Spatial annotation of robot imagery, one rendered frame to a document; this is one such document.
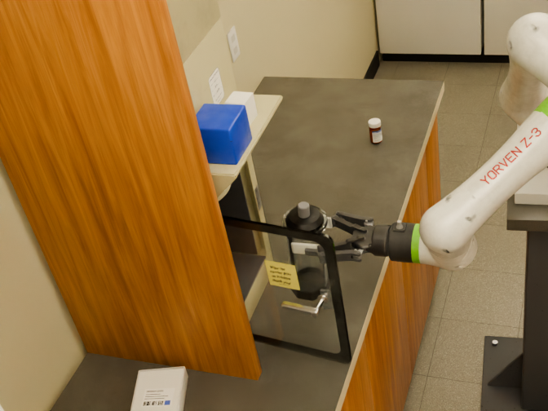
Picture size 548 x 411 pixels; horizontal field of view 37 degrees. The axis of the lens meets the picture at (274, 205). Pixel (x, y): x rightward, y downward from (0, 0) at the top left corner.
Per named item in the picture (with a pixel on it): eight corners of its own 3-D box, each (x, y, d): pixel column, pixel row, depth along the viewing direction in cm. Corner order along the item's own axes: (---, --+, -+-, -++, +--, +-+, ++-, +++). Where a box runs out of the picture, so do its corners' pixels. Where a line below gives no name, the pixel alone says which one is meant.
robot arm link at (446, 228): (571, 157, 177) (532, 125, 182) (572, 135, 166) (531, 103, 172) (448, 271, 177) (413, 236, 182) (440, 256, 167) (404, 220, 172)
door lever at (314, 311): (290, 295, 186) (289, 287, 184) (329, 303, 182) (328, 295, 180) (280, 311, 182) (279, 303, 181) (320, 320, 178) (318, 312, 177)
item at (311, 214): (280, 235, 195) (278, 214, 191) (293, 211, 201) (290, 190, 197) (317, 240, 192) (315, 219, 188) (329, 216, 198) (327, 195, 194)
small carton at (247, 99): (229, 125, 186) (223, 102, 182) (238, 112, 190) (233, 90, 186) (249, 126, 184) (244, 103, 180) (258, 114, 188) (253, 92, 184)
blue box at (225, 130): (194, 162, 176) (185, 128, 171) (211, 136, 183) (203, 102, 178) (236, 165, 173) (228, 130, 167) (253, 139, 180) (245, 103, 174)
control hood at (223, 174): (195, 209, 180) (185, 172, 174) (245, 127, 203) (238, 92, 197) (243, 213, 176) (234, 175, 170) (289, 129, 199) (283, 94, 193)
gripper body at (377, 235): (393, 217, 192) (355, 214, 195) (385, 240, 185) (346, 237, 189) (395, 240, 196) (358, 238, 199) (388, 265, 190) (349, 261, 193)
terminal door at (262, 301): (240, 334, 206) (206, 212, 182) (352, 363, 193) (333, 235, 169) (238, 337, 205) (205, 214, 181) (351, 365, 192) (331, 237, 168)
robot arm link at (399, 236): (413, 273, 189) (420, 247, 195) (408, 236, 182) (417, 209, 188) (387, 271, 191) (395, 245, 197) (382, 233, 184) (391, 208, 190)
